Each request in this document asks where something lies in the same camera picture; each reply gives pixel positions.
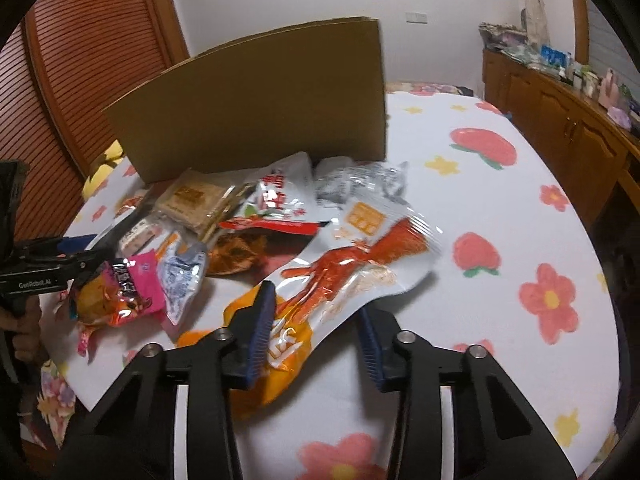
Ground pink chicken snack packet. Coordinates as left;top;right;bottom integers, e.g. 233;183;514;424
70;250;166;358

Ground orange chicken feet snack bag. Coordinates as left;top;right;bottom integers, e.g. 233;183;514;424
174;198;444;418

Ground silver foil snack packet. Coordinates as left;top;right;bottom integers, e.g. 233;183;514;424
314;156;409;206

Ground amber foil candy wrapper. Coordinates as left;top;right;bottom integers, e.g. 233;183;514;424
207;231;268;276

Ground left hand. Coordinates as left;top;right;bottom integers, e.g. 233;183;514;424
0;296;41;362

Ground small white biscuit packet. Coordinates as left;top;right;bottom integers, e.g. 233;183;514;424
118;214;174;258

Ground yellow pikachu plush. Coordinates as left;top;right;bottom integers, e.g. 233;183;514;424
81;141;124;202

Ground white blue small snack packet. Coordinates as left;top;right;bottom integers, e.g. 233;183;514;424
158;238;208;327

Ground brown cracker pack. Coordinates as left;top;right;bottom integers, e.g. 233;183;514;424
154;169;235;236

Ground wooden louvered wardrobe door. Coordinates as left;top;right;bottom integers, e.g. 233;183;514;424
1;0;189;240

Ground white red snack bag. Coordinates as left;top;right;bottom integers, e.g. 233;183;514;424
220;152;322;236

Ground wooden sideboard cabinet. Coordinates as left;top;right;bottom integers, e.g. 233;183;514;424
483;50;639;229

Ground brown cardboard box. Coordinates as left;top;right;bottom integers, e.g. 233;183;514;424
104;18;386;183

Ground floral bed sheet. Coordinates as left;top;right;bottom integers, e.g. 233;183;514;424
385;81;462;96

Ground pink bottle on cabinet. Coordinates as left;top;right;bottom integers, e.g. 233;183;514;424
598;68;620;110

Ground blue box on cabinet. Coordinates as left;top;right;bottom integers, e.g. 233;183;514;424
540;44;567;67

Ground folded patterned cloth pile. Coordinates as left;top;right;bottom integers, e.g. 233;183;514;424
478;22;527;51

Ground grey window blind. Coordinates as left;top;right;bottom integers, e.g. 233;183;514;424
587;0;640;101

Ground white wall switch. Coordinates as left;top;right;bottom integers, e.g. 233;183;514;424
405;12;428;25

